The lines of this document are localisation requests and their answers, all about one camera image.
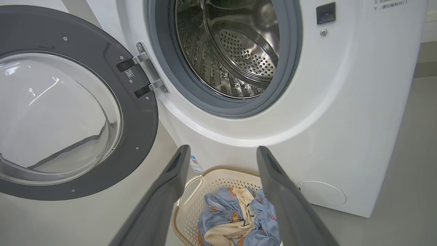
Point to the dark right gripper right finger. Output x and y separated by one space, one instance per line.
290 212

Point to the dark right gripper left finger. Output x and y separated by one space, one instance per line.
160 205

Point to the blue bear print garment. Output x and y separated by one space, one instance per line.
264 212

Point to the cream and blue garment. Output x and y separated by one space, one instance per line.
225 232

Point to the dark round glass washer door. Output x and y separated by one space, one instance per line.
136 136

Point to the white front-load washing machine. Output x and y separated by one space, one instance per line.
341 119

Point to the metal door hinge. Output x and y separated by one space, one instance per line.
150 68

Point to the stainless steel washing machine drum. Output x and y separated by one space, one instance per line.
245 54

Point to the black door latch socket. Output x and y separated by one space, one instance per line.
325 13

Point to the white perforated basket brown rim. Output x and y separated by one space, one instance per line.
191 218

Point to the round white filter cover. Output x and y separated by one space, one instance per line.
321 194

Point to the blue energy label sticker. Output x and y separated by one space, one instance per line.
196 164

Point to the small QR code sticker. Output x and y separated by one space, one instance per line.
129 74

